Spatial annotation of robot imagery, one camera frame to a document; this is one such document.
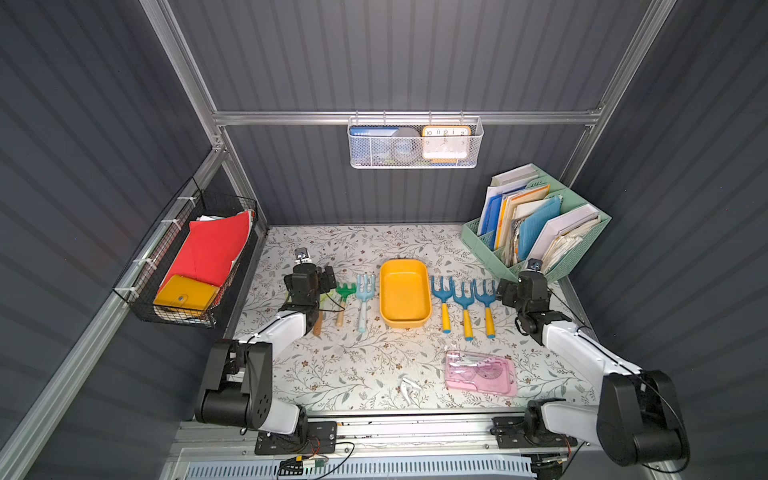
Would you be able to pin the white paper scrap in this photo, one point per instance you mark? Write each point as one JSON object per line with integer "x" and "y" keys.
{"x": 408, "y": 388}

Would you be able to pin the white wire wall basket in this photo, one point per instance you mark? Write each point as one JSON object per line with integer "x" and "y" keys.
{"x": 419, "y": 123}

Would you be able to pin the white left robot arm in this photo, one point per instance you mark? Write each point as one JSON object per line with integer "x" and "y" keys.
{"x": 237, "y": 384}

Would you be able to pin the white binder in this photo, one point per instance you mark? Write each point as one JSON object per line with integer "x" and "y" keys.
{"x": 560, "y": 235}

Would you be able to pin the yellow white clock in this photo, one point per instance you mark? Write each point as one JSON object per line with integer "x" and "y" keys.
{"x": 447, "y": 143}

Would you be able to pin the blue box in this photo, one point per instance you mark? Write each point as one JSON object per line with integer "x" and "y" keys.
{"x": 370, "y": 146}

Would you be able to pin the pink plastic pencil case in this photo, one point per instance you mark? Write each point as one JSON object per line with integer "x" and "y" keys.
{"x": 480, "y": 373}

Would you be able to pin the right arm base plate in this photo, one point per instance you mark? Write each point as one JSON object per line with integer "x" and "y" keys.
{"x": 521, "y": 432}

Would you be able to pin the yellow case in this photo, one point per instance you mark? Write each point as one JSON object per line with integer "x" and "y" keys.
{"x": 180, "y": 292}

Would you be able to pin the orange yellow book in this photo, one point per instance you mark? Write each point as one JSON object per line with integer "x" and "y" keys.
{"x": 516, "y": 206}

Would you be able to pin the blue rake yellow handle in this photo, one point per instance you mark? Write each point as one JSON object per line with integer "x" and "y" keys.
{"x": 443, "y": 289}
{"x": 486, "y": 297}
{"x": 465, "y": 299}

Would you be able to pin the green plastic file organizer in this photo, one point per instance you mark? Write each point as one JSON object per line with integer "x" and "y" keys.
{"x": 523, "y": 178}

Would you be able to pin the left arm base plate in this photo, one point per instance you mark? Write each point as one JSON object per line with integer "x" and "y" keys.
{"x": 314, "y": 437}

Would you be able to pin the white vented rail cover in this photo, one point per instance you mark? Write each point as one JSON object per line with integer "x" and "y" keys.
{"x": 492, "y": 466}

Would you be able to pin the black wire wall basket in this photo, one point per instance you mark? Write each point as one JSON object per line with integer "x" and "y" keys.
{"x": 147, "y": 271}

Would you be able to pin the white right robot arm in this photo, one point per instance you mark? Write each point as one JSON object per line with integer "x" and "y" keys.
{"x": 637, "y": 419}

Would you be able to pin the red folder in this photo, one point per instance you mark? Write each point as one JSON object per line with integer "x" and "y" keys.
{"x": 212, "y": 248}

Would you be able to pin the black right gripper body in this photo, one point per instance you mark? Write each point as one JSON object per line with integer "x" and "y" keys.
{"x": 509, "y": 293}

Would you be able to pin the grey tape roll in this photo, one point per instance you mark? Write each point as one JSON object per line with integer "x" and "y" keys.
{"x": 406, "y": 145}

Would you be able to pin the light blue hand rake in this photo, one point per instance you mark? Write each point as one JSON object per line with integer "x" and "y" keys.
{"x": 365, "y": 292}

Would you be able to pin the stack of magazines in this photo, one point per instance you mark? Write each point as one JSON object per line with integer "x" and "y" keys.
{"x": 509, "y": 252}

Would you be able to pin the yellow plastic storage box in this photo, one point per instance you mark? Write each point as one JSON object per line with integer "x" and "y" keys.
{"x": 405, "y": 294}

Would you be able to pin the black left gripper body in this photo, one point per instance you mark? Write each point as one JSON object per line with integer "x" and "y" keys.
{"x": 327, "y": 279}

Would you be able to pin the green rake wooden handle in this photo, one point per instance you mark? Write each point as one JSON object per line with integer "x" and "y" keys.
{"x": 344, "y": 291}

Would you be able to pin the teal folder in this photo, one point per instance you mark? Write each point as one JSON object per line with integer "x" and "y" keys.
{"x": 532, "y": 226}

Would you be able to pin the lime rake wooden handle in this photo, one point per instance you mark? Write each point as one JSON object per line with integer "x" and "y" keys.
{"x": 317, "y": 329}

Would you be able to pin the blue folder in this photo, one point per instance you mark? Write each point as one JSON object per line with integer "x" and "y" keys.
{"x": 490, "y": 219}

